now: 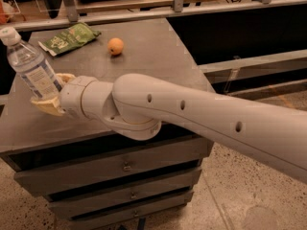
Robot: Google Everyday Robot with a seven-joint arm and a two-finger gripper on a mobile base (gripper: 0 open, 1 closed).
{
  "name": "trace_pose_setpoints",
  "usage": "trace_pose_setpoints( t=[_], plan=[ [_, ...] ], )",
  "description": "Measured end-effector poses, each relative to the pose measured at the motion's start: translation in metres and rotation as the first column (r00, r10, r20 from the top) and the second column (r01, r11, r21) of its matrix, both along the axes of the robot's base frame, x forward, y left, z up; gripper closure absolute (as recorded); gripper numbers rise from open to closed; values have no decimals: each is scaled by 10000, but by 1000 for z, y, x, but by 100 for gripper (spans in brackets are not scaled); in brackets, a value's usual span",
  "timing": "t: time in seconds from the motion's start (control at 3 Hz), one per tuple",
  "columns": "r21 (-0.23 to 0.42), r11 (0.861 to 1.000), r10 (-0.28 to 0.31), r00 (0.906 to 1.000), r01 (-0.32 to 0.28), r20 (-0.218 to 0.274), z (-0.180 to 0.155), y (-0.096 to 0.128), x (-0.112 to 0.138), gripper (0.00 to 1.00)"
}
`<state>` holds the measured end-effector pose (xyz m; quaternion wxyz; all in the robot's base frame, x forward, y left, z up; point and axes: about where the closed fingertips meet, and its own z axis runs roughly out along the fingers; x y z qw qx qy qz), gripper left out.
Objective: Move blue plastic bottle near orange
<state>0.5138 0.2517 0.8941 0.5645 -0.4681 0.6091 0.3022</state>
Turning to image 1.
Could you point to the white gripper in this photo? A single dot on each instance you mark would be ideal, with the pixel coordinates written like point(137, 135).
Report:
point(71, 97)

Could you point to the clear plastic water bottle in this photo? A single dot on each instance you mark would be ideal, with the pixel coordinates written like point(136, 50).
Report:
point(30, 65)

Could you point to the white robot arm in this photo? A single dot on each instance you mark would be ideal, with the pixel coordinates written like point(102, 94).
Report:
point(136, 105)

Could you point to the green snack bag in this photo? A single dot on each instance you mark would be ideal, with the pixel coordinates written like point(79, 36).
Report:
point(69, 39)

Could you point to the orange fruit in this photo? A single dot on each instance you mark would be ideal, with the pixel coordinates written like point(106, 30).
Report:
point(115, 46)

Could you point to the grey drawer cabinet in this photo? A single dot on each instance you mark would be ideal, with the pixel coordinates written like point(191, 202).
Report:
point(30, 139)

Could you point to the top grey drawer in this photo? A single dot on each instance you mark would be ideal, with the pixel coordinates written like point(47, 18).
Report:
point(58, 178)

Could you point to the grey drawer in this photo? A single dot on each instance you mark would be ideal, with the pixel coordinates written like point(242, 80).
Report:
point(139, 208)
point(58, 178)
point(155, 183)

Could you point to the orange object at left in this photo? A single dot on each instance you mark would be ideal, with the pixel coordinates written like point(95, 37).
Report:
point(6, 12)

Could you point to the middle grey drawer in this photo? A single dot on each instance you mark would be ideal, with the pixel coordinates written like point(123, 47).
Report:
point(155, 183)

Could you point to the bottom grey drawer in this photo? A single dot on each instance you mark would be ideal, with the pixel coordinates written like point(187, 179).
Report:
point(139, 208)

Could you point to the grey metal railing frame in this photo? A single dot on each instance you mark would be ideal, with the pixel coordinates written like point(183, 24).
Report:
point(278, 28)

